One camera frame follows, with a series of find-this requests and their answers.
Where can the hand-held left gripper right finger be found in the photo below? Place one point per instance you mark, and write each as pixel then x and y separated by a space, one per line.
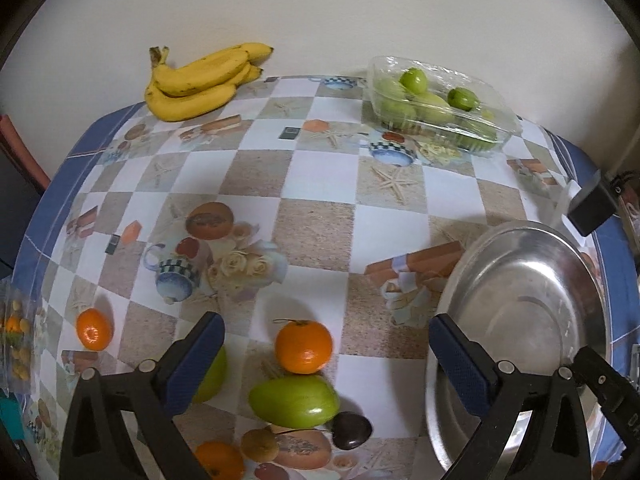
pixel 460 365

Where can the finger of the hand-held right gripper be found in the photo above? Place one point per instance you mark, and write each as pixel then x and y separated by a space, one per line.
pixel 595 372

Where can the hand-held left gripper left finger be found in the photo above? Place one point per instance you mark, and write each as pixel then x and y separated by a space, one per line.
pixel 192 360

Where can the round metal bowl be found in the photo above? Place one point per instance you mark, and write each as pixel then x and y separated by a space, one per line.
pixel 525 300

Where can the medium orange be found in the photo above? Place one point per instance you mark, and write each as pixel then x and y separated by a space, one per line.
pixel 220 460

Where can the small brown round fruit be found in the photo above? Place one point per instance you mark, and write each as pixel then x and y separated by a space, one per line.
pixel 259 444

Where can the dark plum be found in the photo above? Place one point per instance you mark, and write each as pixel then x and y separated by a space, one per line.
pixel 352 430

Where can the green mango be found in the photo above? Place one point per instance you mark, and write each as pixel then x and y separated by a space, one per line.
pixel 292 402
pixel 212 377

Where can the small tangerine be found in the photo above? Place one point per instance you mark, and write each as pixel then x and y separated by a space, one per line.
pixel 93 332

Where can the large orange with stem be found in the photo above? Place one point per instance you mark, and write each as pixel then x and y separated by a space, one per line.
pixel 303 347

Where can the black box device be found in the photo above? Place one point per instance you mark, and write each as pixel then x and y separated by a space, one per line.
pixel 592 202

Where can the clear plastic packet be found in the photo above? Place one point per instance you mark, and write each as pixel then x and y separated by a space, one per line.
pixel 15 340

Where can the teal object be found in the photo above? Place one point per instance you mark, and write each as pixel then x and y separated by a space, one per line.
pixel 10 417

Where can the printed checkered tablecloth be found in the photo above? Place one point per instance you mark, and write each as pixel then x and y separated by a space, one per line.
pixel 320 180

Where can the dark furniture panel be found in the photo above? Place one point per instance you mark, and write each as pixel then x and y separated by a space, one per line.
pixel 15 210

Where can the yellow banana bunch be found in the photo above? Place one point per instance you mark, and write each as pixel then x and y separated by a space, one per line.
pixel 200 72

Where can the pile of green jujubes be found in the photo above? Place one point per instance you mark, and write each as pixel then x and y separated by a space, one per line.
pixel 414 80

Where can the clear plastic container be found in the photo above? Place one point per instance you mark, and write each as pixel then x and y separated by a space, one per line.
pixel 381 64

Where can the reddish wooden frame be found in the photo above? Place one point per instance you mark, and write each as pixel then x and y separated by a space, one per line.
pixel 17 147

